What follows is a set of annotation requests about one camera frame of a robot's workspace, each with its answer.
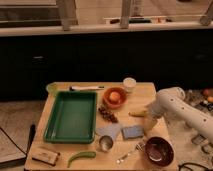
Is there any yellow banana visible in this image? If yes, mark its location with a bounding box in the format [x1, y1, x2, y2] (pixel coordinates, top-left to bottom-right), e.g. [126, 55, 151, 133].
[129, 110, 148, 117]

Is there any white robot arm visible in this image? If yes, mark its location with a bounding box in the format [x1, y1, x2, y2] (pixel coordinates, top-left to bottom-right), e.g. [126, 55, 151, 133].
[148, 87, 213, 144]

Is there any green plastic tray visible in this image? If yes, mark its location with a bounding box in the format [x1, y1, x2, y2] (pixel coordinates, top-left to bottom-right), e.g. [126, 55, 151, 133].
[43, 91, 97, 144]

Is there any orange fruit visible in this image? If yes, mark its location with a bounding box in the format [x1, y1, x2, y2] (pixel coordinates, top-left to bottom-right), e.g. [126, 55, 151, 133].
[109, 91, 120, 102]

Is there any orange bowl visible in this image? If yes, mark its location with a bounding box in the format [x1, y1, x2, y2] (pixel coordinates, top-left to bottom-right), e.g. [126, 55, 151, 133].
[102, 87, 127, 109]

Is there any white cup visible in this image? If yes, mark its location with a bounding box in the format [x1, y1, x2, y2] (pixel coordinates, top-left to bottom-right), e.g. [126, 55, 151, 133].
[123, 77, 136, 93]

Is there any bunch of dark grapes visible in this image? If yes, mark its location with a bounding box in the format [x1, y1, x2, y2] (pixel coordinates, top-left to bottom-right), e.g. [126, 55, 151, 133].
[98, 106, 118, 123]

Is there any grey cloth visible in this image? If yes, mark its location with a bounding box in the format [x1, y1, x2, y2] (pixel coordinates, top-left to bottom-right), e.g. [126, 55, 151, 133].
[95, 123, 122, 141]

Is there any blue sponge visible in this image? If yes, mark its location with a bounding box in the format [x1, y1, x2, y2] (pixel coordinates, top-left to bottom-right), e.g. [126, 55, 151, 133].
[122, 125, 144, 139]

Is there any metal cup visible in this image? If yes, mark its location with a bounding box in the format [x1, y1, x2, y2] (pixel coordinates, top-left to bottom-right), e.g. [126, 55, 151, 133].
[99, 135, 113, 152]

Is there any metal spoon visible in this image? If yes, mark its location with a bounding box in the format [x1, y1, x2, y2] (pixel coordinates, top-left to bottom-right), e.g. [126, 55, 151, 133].
[116, 141, 145, 164]

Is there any green chili pepper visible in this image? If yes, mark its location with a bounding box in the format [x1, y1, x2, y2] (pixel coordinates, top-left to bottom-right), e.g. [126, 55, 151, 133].
[67, 151, 96, 168]

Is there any dark purple bowl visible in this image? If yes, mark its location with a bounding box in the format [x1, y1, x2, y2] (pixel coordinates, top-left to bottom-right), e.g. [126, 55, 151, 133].
[145, 137, 174, 167]

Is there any wooden block brush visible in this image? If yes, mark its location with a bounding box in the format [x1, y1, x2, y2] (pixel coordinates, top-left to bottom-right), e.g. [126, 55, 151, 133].
[32, 147, 60, 166]

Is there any black handle tool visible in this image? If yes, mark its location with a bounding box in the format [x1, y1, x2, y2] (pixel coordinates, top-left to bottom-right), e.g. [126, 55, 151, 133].
[27, 124, 36, 153]

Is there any black cable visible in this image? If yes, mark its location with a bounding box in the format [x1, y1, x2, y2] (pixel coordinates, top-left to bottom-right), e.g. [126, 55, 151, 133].
[177, 161, 212, 171]

